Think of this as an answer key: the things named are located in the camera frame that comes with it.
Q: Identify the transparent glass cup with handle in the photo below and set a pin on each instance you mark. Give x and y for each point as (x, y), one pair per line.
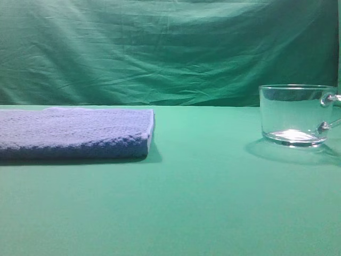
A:
(297, 115)

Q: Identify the folded blue towel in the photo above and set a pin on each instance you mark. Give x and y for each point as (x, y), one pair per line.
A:
(59, 133)

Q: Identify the green backdrop cloth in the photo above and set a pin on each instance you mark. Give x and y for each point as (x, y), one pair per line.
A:
(164, 53)

